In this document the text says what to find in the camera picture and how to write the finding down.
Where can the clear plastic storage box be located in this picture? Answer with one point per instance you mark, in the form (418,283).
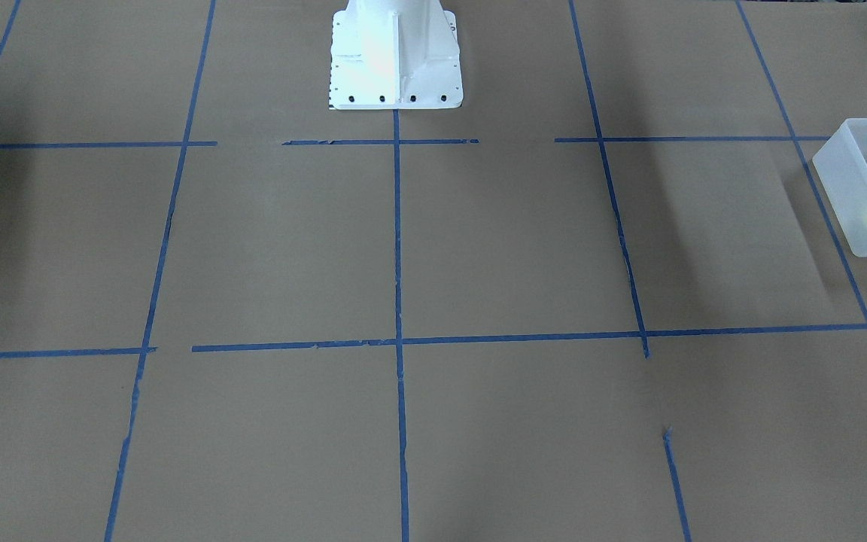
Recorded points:
(841,165)

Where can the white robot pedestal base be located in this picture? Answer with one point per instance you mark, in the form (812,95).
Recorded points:
(394,55)

